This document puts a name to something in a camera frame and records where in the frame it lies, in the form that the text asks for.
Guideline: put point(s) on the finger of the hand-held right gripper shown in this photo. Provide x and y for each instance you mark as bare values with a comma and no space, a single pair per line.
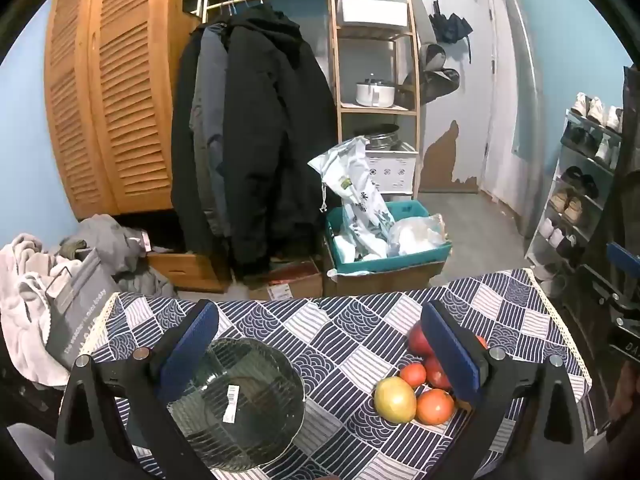
615,302
625,260

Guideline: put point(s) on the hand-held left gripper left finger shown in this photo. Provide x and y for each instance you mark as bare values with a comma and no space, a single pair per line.
192,350

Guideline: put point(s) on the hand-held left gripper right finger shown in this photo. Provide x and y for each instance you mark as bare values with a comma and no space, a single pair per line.
450,355

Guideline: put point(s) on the elongated red apple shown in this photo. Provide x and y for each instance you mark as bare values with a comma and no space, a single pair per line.
437,372

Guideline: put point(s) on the medium orange tangerine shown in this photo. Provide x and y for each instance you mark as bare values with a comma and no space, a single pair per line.
481,342

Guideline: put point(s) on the round red apple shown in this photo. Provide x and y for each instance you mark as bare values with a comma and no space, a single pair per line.
419,340

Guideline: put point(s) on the large orange tangerine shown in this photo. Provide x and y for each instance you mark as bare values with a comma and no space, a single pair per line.
434,406

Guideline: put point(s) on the large yellow-green pear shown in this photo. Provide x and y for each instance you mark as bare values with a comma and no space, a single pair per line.
395,399

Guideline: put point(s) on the dark glass plate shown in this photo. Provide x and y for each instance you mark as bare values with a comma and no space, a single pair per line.
250,410

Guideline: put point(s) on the person's right hand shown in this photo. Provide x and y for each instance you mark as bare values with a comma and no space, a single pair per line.
625,392

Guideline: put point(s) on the rows of shoes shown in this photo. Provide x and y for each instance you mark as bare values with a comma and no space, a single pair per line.
572,207

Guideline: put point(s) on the wooden drawer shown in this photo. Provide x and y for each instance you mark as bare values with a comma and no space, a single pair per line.
185,267

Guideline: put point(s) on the large cardboard box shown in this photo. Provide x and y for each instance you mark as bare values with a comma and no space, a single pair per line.
380,280

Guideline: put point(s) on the blue white patterned tablecloth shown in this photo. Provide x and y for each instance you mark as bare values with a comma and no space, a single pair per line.
340,340

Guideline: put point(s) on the grey tote bag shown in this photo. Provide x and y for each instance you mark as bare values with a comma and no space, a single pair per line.
80,310

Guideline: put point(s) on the cardboard box with label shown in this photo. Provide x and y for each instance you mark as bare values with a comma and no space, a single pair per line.
295,280

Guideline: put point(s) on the clear plastic bag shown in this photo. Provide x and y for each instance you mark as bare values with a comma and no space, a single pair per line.
415,235

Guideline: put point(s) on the grey clothing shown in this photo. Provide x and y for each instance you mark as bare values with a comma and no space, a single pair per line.
110,240

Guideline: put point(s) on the metal shoe rack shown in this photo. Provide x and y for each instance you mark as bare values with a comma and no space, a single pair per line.
595,124

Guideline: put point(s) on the olive cloth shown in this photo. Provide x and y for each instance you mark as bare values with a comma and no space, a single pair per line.
74,247

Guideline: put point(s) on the beige towel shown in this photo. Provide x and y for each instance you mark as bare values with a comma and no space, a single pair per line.
25,290

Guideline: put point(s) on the white plastic basket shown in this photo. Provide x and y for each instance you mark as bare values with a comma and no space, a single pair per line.
395,172

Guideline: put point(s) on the white plastic object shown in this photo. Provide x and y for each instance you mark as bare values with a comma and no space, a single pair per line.
30,452

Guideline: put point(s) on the silver leaning panel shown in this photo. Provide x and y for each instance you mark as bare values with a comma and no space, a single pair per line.
520,85

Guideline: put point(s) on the metal pot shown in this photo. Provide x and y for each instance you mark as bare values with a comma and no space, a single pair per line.
384,139

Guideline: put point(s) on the black hooded jacket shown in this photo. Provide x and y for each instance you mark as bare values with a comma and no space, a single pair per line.
270,135

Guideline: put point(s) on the white door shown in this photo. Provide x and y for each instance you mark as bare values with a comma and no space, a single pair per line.
470,85

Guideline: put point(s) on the grey jacket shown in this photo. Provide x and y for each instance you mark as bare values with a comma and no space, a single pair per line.
210,110

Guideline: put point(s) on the wooden shelf rack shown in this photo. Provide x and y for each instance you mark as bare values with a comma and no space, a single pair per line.
400,110

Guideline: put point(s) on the black hanging bag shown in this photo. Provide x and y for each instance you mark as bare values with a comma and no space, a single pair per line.
435,80

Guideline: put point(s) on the white rice cooker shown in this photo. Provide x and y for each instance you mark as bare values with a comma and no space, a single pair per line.
375,94

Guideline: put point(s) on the wooden louvered wardrobe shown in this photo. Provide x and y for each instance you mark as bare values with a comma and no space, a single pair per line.
125,85

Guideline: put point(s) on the black umbrella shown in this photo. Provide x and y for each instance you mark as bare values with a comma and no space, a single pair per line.
450,25

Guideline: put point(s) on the white storage box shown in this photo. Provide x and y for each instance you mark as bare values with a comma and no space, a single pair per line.
372,10

